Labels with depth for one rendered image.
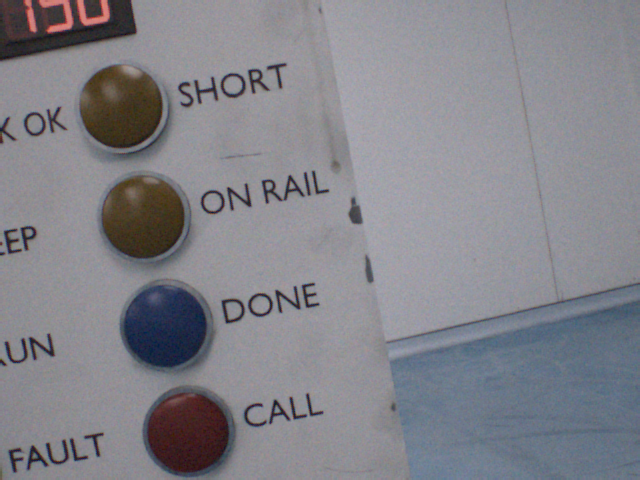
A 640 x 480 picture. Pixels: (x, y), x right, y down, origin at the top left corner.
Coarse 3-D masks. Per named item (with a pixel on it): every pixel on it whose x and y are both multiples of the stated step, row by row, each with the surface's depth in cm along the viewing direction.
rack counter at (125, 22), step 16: (112, 0) 22; (128, 0) 22; (128, 16) 22; (0, 32) 22; (64, 32) 22; (80, 32) 22; (96, 32) 22; (112, 32) 22; (128, 32) 22; (0, 48) 22; (16, 48) 22; (32, 48) 22; (48, 48) 22
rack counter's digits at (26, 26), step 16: (0, 0) 22; (16, 0) 22; (32, 0) 22; (48, 0) 22; (64, 0) 22; (80, 0) 22; (96, 0) 22; (0, 16) 22; (16, 16) 22; (32, 16) 22; (48, 16) 22; (64, 16) 22; (80, 16) 22; (96, 16) 22; (112, 16) 22; (16, 32) 22; (32, 32) 22; (48, 32) 22
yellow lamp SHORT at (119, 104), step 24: (96, 72) 22; (120, 72) 22; (144, 72) 22; (96, 96) 22; (120, 96) 22; (144, 96) 22; (96, 120) 22; (120, 120) 22; (144, 120) 22; (120, 144) 22
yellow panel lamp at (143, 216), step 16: (144, 176) 22; (112, 192) 22; (128, 192) 22; (144, 192) 22; (160, 192) 22; (176, 192) 22; (112, 208) 22; (128, 208) 22; (144, 208) 22; (160, 208) 22; (176, 208) 22; (112, 224) 22; (128, 224) 22; (144, 224) 22; (160, 224) 22; (176, 224) 22; (112, 240) 22; (128, 240) 22; (144, 240) 22; (160, 240) 22; (176, 240) 22; (144, 256) 22
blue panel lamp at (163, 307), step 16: (160, 288) 22; (176, 288) 22; (144, 304) 22; (160, 304) 22; (176, 304) 22; (192, 304) 22; (128, 320) 22; (144, 320) 22; (160, 320) 22; (176, 320) 22; (192, 320) 22; (128, 336) 22; (144, 336) 22; (160, 336) 22; (176, 336) 22; (192, 336) 22; (144, 352) 22; (160, 352) 22; (176, 352) 22; (192, 352) 22
